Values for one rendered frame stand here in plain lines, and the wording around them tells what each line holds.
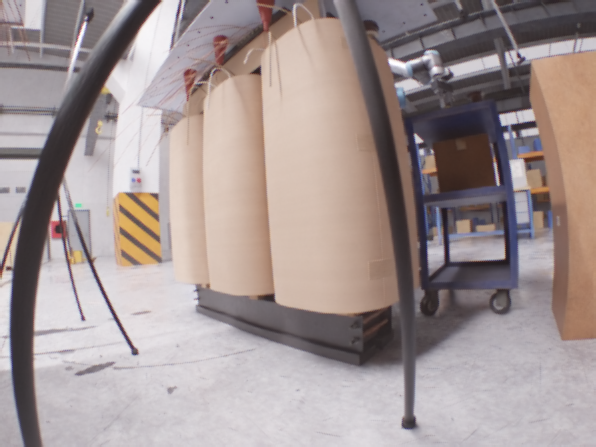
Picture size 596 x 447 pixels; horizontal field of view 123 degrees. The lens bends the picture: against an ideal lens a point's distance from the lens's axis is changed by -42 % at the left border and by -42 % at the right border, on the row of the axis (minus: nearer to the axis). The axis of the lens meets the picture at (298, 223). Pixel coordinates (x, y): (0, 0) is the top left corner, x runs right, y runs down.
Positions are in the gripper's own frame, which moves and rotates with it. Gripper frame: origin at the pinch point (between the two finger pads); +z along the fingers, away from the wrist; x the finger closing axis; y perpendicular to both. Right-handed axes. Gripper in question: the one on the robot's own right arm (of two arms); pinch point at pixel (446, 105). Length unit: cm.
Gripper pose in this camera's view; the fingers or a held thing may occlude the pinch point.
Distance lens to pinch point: 156.5
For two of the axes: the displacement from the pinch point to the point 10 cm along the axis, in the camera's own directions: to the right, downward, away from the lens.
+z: 0.7, 10.0, -0.4
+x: -9.4, 0.6, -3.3
